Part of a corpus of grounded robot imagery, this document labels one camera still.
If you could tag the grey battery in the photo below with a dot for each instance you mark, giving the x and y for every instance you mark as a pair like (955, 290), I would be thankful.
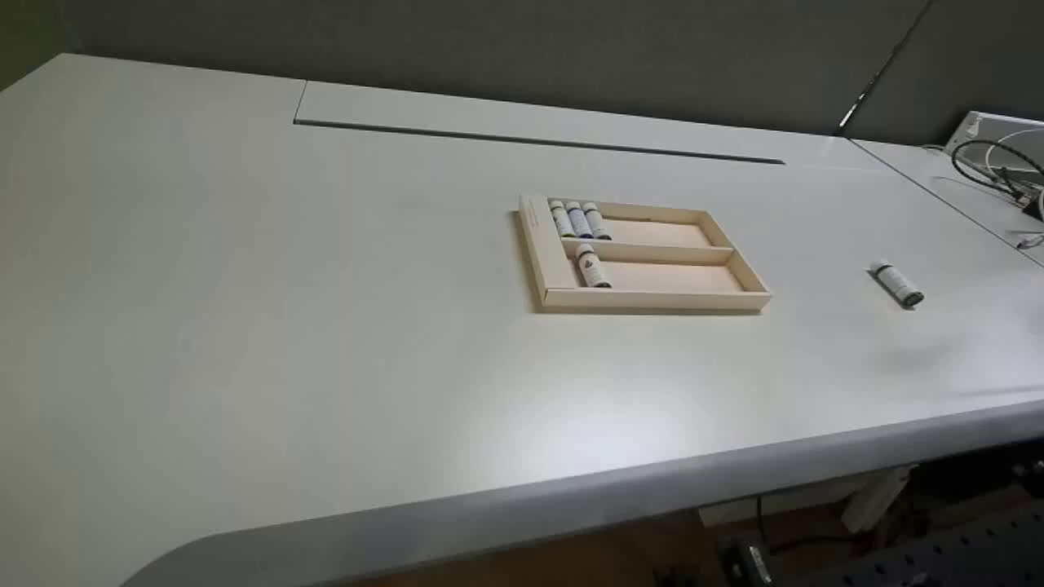
(899, 283)

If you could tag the small white bottle dark cap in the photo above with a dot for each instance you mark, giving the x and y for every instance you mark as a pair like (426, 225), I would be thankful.
(562, 218)
(578, 218)

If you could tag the wooden two-compartment tray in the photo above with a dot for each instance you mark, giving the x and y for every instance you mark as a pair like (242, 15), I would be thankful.
(655, 301)

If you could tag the grey partition panel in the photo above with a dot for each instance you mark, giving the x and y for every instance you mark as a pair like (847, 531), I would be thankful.
(980, 52)
(542, 42)

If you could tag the small black floor device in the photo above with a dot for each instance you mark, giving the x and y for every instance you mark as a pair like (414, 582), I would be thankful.
(747, 562)

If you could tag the white table leg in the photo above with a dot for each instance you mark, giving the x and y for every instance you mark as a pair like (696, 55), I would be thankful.
(874, 503)

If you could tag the white device box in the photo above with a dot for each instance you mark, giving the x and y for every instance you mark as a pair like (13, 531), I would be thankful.
(978, 121)

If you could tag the black perforated plate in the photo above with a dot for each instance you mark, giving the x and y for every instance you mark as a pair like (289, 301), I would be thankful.
(957, 556)

